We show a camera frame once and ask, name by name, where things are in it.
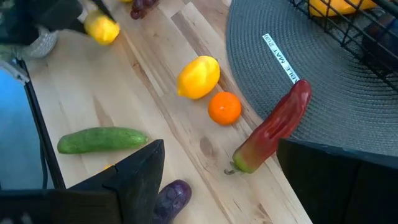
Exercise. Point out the silver frame bracket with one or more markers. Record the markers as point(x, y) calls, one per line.
point(12, 71)

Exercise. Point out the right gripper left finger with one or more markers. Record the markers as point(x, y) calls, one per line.
point(140, 180)

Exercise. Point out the black table frame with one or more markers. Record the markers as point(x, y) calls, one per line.
point(40, 124)

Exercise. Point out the purple grape bunch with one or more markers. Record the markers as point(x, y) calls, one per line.
point(140, 9)

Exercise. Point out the small orange mandarin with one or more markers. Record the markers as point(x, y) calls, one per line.
point(224, 109)

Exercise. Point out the green cucumber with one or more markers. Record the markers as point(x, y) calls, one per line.
point(99, 140)

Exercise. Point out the white placemat label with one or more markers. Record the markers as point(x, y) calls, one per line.
point(280, 57)

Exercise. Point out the yellow lemon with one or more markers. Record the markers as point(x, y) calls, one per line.
point(126, 1)
point(108, 167)
point(101, 29)
point(199, 77)

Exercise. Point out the yellow orange mango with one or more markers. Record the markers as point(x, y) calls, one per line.
point(339, 6)

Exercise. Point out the dark purple round fruit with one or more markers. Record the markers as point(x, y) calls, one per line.
point(384, 37)

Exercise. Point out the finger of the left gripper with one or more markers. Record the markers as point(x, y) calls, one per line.
point(104, 12)
point(77, 27)

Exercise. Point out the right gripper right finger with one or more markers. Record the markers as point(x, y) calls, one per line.
point(342, 186)

